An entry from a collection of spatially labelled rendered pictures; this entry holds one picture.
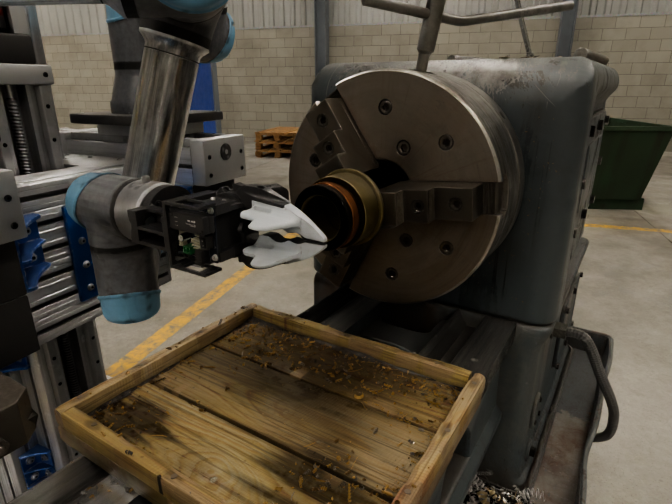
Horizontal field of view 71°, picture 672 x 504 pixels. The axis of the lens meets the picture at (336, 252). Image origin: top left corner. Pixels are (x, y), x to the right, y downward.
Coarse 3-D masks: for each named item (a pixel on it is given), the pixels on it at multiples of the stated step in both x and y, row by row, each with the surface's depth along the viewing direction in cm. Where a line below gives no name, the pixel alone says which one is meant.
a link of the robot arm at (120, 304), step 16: (96, 256) 58; (112, 256) 58; (128, 256) 59; (144, 256) 60; (96, 272) 60; (112, 272) 59; (128, 272) 59; (144, 272) 61; (112, 288) 59; (128, 288) 60; (144, 288) 61; (112, 304) 60; (128, 304) 60; (144, 304) 62; (160, 304) 65; (112, 320) 61; (128, 320) 61
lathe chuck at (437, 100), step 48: (384, 96) 59; (432, 96) 56; (480, 96) 60; (384, 144) 61; (432, 144) 57; (480, 144) 54; (384, 240) 65; (432, 240) 61; (480, 240) 57; (384, 288) 67; (432, 288) 63
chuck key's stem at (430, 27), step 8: (432, 0) 56; (440, 0) 56; (432, 8) 56; (440, 8) 56; (432, 16) 56; (440, 16) 57; (424, 24) 57; (432, 24) 57; (424, 32) 57; (432, 32) 57; (424, 40) 58; (432, 40) 58; (424, 48) 58; (432, 48) 58; (424, 56) 59; (416, 64) 60; (424, 64) 59; (424, 72) 60
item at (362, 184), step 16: (336, 176) 53; (352, 176) 54; (368, 176) 54; (304, 192) 52; (320, 192) 51; (336, 192) 50; (352, 192) 52; (368, 192) 53; (304, 208) 53; (320, 208) 57; (336, 208) 59; (352, 208) 50; (368, 208) 52; (320, 224) 57; (336, 224) 58; (352, 224) 50; (368, 224) 53; (336, 240) 51; (352, 240) 54; (368, 240) 56
